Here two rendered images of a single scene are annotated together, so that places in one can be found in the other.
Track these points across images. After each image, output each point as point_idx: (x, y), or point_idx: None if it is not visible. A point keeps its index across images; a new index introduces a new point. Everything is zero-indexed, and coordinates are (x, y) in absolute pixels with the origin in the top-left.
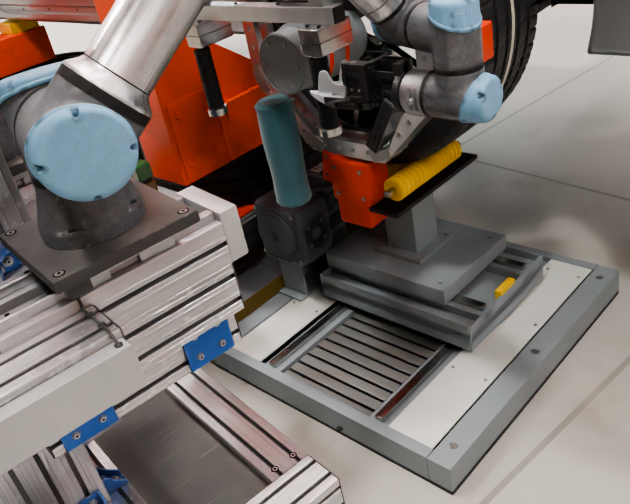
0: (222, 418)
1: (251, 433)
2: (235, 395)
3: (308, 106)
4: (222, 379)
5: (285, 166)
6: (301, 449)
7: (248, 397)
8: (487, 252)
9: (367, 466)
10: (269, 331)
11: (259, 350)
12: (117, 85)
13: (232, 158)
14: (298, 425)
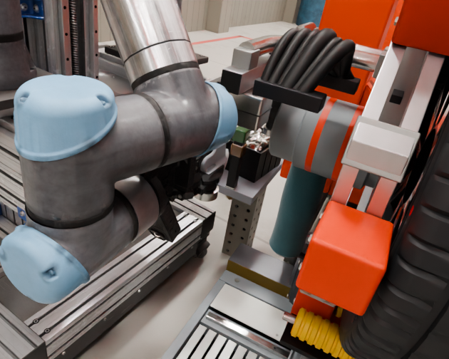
0: (98, 279)
1: (78, 300)
2: (192, 303)
3: (360, 201)
4: (209, 290)
5: (280, 214)
6: (51, 335)
7: (191, 311)
8: None
9: None
10: (245, 305)
11: (222, 302)
12: None
13: (329, 192)
14: (161, 352)
